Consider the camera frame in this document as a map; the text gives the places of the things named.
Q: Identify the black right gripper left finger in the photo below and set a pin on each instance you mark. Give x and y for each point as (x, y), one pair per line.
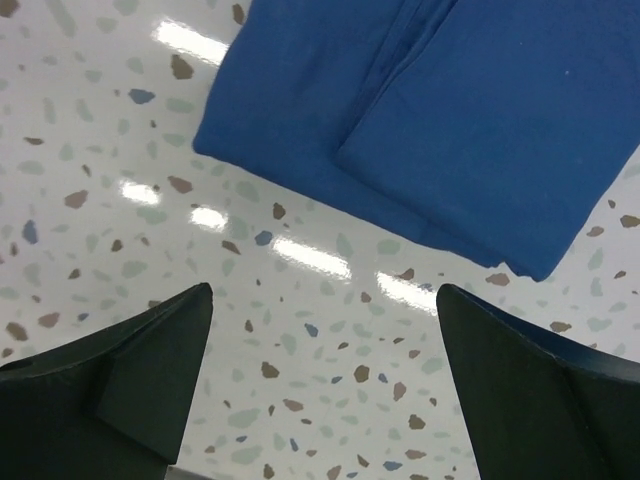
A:
(111, 405)

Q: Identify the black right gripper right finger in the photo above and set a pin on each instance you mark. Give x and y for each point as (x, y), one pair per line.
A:
(538, 405)

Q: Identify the blue surgical cloth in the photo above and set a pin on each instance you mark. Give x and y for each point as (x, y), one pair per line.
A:
(489, 129)

